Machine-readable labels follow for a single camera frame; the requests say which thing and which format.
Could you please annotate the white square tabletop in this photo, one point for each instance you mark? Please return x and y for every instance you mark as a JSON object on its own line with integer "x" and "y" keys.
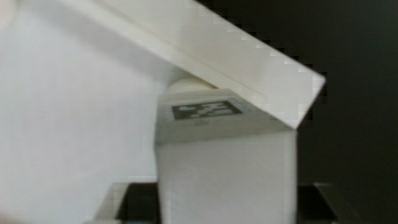
{"x": 94, "y": 53}

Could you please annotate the white leg with tag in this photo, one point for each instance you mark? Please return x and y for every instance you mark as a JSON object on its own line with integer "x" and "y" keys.
{"x": 226, "y": 159}

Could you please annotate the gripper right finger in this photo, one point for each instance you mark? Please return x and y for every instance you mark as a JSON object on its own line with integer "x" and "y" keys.
{"x": 322, "y": 206}

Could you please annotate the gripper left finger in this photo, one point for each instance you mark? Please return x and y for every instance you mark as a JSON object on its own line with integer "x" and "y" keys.
{"x": 130, "y": 206}

